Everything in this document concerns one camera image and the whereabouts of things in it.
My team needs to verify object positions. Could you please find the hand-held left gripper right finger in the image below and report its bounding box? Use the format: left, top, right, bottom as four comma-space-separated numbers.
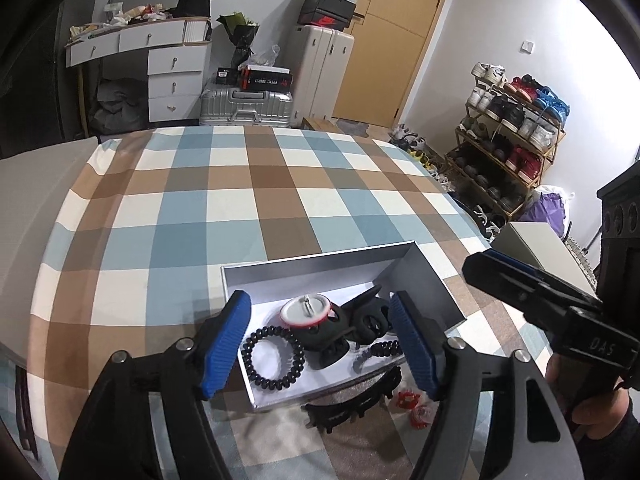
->
389, 291, 586, 480

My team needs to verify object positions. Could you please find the black bead bracelet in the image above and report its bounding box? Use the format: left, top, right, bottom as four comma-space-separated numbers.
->
241, 326, 305, 392
367, 340, 403, 359

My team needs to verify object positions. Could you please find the clutter of papers and packets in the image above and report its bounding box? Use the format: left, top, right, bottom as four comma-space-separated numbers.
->
67, 2, 166, 41

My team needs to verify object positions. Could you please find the black toothed hair clip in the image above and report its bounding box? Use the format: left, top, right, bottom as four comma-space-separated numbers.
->
302, 366, 403, 433

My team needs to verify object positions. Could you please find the silver rectangular box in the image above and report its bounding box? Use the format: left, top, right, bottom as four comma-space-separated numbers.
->
221, 240, 468, 413

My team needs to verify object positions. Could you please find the black and red shoe box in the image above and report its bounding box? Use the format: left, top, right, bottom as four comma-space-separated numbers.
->
297, 9, 353, 28

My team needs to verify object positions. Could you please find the wooden shoe rack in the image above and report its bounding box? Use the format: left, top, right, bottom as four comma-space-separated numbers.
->
445, 77, 568, 223

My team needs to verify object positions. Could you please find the silver ribbed suitcase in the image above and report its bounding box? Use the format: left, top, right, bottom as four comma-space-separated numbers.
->
199, 87, 295, 127

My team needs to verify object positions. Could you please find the grey storage box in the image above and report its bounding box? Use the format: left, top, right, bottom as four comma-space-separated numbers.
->
492, 222, 596, 291

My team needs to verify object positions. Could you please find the white dressing desk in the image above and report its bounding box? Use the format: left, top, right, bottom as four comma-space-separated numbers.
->
64, 15, 213, 123

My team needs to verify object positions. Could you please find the dark grey shoe box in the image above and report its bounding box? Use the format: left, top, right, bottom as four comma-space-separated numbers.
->
301, 0, 358, 16

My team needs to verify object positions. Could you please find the wooden door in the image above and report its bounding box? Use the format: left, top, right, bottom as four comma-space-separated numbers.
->
332, 0, 458, 128

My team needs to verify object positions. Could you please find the clear plastic bag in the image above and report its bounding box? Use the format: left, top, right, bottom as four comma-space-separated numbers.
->
250, 44, 281, 67

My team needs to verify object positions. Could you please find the person's right forearm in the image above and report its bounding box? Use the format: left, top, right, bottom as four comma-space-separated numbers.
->
575, 395, 640, 480

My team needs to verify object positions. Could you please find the black red flat box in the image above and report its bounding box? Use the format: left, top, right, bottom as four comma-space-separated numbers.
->
239, 65, 292, 92

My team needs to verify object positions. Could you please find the purple bag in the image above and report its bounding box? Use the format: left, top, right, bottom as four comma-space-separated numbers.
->
520, 195, 566, 238

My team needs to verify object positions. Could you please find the grey cloth bundle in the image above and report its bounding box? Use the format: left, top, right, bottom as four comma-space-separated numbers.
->
95, 80, 148, 131

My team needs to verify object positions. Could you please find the checked tablecloth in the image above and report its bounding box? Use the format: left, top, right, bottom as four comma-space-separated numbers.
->
30, 125, 556, 480

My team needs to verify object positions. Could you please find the dark tall cabinet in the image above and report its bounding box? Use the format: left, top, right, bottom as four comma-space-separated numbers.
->
0, 0, 68, 158

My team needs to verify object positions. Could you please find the black hair claw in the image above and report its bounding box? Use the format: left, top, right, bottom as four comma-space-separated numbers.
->
342, 285, 391, 346

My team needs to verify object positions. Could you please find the white plastic bag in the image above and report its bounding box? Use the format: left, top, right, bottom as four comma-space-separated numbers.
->
537, 185, 576, 206

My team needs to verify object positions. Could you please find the bouquet in black wrap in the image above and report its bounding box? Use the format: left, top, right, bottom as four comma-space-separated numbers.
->
216, 11, 262, 66

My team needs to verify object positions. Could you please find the pile of sneakers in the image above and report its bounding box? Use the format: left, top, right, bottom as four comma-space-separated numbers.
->
387, 122, 453, 191

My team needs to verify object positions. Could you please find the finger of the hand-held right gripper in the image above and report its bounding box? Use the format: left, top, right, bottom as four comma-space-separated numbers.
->
462, 251, 601, 341
487, 251, 604, 307

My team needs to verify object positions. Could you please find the shoe rack with shoes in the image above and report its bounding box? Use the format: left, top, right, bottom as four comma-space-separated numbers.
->
457, 62, 571, 216

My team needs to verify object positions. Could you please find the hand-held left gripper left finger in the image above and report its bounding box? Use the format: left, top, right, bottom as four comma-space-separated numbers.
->
59, 290, 252, 480

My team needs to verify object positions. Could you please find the person's right hand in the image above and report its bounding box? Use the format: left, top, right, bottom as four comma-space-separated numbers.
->
545, 350, 632, 428

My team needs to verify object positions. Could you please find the white upright suitcase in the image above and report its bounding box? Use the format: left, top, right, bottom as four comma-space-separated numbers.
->
290, 24, 356, 121

